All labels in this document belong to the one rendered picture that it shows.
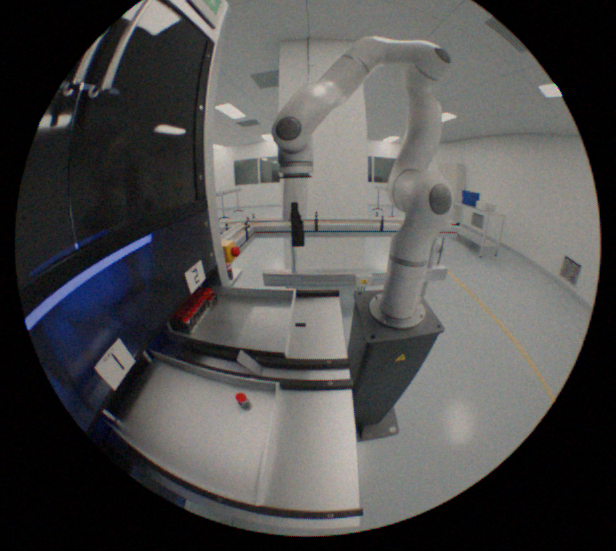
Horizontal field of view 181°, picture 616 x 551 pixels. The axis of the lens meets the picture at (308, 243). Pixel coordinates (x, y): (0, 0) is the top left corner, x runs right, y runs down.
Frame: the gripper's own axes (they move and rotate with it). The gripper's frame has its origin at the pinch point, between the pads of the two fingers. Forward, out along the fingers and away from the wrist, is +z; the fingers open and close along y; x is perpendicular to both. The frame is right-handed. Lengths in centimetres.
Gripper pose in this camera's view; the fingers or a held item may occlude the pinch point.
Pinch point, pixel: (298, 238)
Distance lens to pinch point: 49.8
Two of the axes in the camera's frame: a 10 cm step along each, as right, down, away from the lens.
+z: 0.2, 9.4, 3.3
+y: -0.4, 3.3, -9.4
